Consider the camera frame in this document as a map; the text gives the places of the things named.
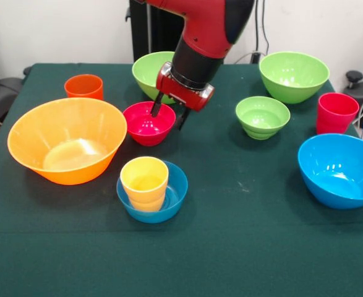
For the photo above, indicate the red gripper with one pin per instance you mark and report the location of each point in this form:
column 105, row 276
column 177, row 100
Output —
column 184, row 92

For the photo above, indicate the small pink plastic bowl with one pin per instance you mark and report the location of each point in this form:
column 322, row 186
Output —
column 148, row 136

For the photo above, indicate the large green plastic bowl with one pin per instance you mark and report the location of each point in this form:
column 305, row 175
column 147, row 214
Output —
column 294, row 91
column 145, row 74

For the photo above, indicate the yellow plastic cup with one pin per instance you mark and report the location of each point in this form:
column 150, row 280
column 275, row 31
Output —
column 144, row 195

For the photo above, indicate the small blue plastic bowl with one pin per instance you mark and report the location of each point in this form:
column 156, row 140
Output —
column 178, row 191

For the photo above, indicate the orange plastic cup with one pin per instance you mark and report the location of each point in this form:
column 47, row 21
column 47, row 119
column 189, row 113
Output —
column 83, row 91

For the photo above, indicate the small green plastic bowl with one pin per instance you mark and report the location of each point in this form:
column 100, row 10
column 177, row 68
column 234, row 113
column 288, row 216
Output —
column 261, row 130

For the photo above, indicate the black plug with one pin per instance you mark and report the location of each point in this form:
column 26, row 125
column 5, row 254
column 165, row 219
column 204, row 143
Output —
column 256, row 57

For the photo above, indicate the large orange plastic bowl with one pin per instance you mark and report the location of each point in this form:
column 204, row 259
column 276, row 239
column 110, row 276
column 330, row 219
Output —
column 29, row 133

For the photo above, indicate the dark green table cloth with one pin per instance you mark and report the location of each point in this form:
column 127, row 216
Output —
column 230, row 247

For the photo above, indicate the red plastic cup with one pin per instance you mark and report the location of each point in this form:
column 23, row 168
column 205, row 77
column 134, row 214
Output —
column 335, row 122

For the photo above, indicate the black chair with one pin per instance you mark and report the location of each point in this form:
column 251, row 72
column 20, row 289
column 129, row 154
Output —
column 2, row 92

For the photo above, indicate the large blue plastic bowl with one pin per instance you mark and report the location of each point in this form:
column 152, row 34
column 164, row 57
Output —
column 323, row 191

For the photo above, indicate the black round knob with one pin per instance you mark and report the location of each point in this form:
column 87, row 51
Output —
column 353, row 75

